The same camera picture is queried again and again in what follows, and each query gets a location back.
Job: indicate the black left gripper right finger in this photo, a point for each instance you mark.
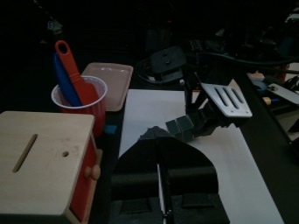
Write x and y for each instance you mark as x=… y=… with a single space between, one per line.
x=191 y=175

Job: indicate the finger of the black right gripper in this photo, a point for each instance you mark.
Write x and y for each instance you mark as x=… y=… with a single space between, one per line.
x=198 y=121
x=218 y=128

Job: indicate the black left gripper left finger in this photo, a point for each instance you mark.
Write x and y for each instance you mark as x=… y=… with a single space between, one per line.
x=134 y=175

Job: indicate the pink plastic plate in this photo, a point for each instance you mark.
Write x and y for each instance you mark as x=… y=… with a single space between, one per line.
x=115 y=78

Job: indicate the blue toy knife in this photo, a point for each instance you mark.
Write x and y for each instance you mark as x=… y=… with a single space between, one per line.
x=64 y=83

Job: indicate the red toy knife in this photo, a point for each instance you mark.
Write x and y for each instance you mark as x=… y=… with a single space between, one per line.
x=72 y=67

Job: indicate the blue tape patch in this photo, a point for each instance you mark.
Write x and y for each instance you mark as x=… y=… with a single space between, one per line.
x=111 y=129

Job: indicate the red plastic cup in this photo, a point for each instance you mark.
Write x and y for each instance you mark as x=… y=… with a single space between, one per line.
x=95 y=113

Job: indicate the wooden box with red side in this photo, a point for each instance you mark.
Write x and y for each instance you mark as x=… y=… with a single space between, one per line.
x=43 y=163

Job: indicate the grey metal bracket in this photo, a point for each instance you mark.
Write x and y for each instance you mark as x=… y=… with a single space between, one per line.
x=283 y=92

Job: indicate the black table camera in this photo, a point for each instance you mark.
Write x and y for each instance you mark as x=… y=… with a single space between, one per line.
x=167 y=59

